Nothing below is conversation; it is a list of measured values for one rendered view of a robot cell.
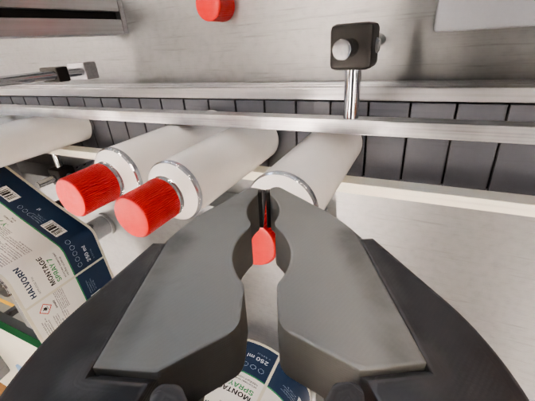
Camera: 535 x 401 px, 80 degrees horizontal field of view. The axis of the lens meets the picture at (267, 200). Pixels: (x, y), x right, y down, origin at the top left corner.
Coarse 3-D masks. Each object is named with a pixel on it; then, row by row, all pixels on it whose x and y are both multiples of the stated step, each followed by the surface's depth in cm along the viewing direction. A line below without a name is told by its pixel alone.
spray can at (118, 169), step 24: (120, 144) 28; (144, 144) 29; (168, 144) 31; (192, 144) 33; (96, 168) 26; (120, 168) 27; (144, 168) 28; (72, 192) 24; (96, 192) 25; (120, 192) 27
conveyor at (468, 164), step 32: (0, 96) 58; (32, 96) 54; (64, 96) 55; (96, 128) 51; (128, 128) 48; (384, 160) 34; (416, 160) 32; (448, 160) 31; (480, 160) 30; (512, 160) 29; (512, 192) 30
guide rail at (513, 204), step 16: (256, 176) 37; (352, 176) 34; (352, 192) 33; (368, 192) 32; (384, 192) 31; (400, 192) 31; (416, 192) 30; (432, 192) 30; (448, 192) 29; (464, 192) 29; (480, 192) 29; (496, 192) 29; (480, 208) 28; (496, 208) 28; (512, 208) 27; (528, 208) 27
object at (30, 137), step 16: (0, 128) 41; (16, 128) 42; (32, 128) 43; (48, 128) 45; (64, 128) 46; (80, 128) 49; (0, 144) 40; (16, 144) 41; (32, 144) 43; (48, 144) 45; (64, 144) 48; (0, 160) 40; (16, 160) 42
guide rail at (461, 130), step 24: (120, 120) 36; (144, 120) 34; (168, 120) 33; (192, 120) 32; (216, 120) 30; (240, 120) 29; (264, 120) 28; (288, 120) 27; (312, 120) 26; (336, 120) 26; (360, 120) 25; (384, 120) 24; (408, 120) 24; (432, 120) 23; (456, 120) 23; (480, 120) 22; (528, 144) 21
